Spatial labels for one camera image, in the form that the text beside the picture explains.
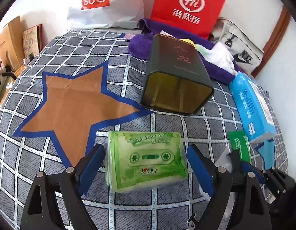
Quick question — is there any green wet wipe packet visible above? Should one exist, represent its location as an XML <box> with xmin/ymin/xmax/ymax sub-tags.
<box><xmin>228</xmin><ymin>131</ymin><xmax>251</xmax><ymax>163</ymax></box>

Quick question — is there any green cassette tissue pack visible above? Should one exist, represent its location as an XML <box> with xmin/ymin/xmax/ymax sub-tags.
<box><xmin>105</xmin><ymin>131</ymin><xmax>187</xmax><ymax>193</ymax></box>

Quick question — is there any white cotton glove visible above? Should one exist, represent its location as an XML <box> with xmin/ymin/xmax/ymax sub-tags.
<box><xmin>195</xmin><ymin>42</ymin><xmax>238</xmax><ymax>76</ymax></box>

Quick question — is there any yellow adidas pouch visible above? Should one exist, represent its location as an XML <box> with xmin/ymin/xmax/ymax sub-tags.
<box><xmin>181</xmin><ymin>39</ymin><xmax>196</xmax><ymax>47</ymax></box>

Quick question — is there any blue tissue pack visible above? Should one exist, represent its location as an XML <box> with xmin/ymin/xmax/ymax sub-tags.
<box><xmin>228</xmin><ymin>72</ymin><xmax>276</xmax><ymax>144</ymax></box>

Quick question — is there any grey checked bed sheet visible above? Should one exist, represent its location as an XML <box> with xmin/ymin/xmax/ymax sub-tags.
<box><xmin>0</xmin><ymin>30</ymin><xmax>288</xmax><ymax>229</ymax></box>

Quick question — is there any dark green tea tin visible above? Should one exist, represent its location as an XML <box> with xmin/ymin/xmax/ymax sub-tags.
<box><xmin>141</xmin><ymin>34</ymin><xmax>214</xmax><ymax>115</ymax></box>

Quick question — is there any grey Nike waist bag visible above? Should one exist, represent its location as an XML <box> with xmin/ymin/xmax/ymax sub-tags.
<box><xmin>209</xmin><ymin>18</ymin><xmax>264</xmax><ymax>74</ymax></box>

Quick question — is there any purple towel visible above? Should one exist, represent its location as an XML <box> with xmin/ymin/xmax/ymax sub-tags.
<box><xmin>128</xmin><ymin>18</ymin><xmax>242</xmax><ymax>84</ymax></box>

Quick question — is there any framed picture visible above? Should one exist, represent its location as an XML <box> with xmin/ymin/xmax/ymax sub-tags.
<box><xmin>22</xmin><ymin>24</ymin><xmax>43</xmax><ymax>57</ymax></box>

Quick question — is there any red Haidilao paper bag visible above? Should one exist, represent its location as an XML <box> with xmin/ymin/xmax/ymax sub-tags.
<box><xmin>150</xmin><ymin>0</ymin><xmax>225</xmax><ymax>39</ymax></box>

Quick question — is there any white Miniso plastic bag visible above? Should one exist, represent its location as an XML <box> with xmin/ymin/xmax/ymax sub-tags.
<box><xmin>67</xmin><ymin>0</ymin><xmax>144</xmax><ymax>29</ymax></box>

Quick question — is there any brown wooden door frame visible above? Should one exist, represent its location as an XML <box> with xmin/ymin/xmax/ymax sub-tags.
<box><xmin>251</xmin><ymin>5</ymin><xmax>291</xmax><ymax>77</ymax></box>

